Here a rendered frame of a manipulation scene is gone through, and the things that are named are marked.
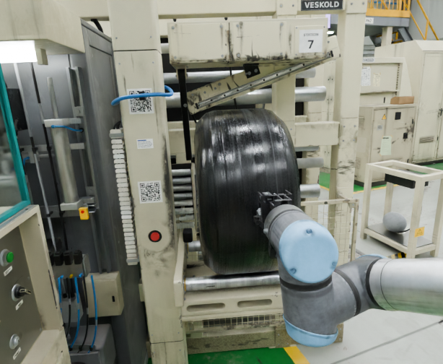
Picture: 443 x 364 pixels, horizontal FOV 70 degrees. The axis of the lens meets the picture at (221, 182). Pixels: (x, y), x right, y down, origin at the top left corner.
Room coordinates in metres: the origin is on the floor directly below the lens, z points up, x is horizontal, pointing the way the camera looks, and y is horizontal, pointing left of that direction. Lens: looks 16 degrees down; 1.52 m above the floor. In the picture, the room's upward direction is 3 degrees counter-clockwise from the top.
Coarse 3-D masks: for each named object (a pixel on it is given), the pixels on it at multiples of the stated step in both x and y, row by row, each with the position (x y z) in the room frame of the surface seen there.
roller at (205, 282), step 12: (204, 276) 0.96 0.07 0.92; (216, 276) 0.96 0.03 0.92; (228, 276) 0.96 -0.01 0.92; (240, 276) 0.95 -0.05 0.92; (252, 276) 0.95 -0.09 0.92; (264, 276) 0.95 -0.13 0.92; (276, 276) 0.95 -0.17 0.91; (192, 288) 0.93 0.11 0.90; (204, 288) 0.93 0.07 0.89; (216, 288) 0.94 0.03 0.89
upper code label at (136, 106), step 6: (132, 90) 1.00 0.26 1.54; (138, 90) 1.00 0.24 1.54; (144, 90) 1.00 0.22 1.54; (150, 90) 1.00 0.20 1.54; (132, 102) 1.00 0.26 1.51; (138, 102) 1.00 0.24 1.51; (144, 102) 1.00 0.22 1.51; (150, 102) 1.00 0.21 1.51; (132, 108) 1.00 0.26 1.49; (138, 108) 1.00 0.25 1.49; (144, 108) 1.00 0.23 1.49; (150, 108) 1.00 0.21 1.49
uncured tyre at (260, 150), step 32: (224, 128) 0.94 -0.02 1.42; (256, 128) 0.94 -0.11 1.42; (224, 160) 0.86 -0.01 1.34; (256, 160) 0.86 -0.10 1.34; (288, 160) 0.87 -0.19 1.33; (224, 192) 0.82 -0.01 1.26; (256, 192) 0.83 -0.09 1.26; (224, 224) 0.81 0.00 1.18; (224, 256) 0.83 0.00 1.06; (256, 256) 0.84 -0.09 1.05
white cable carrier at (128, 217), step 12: (120, 132) 1.01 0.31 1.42; (120, 144) 1.01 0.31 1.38; (120, 156) 1.01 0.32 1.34; (120, 168) 1.01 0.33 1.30; (120, 180) 1.01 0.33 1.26; (120, 192) 1.01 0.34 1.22; (120, 204) 1.00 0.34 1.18; (132, 204) 1.04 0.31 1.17; (132, 216) 1.05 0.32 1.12; (132, 228) 1.01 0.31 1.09; (132, 240) 1.01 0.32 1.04; (132, 252) 1.01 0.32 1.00; (132, 264) 1.01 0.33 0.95
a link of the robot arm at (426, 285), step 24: (360, 264) 0.53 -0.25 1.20; (384, 264) 0.48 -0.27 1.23; (408, 264) 0.44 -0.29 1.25; (432, 264) 0.41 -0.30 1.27; (360, 288) 0.49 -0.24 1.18; (384, 288) 0.45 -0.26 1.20; (408, 288) 0.42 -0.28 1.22; (432, 288) 0.39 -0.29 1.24; (360, 312) 0.48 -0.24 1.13; (432, 312) 0.39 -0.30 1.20
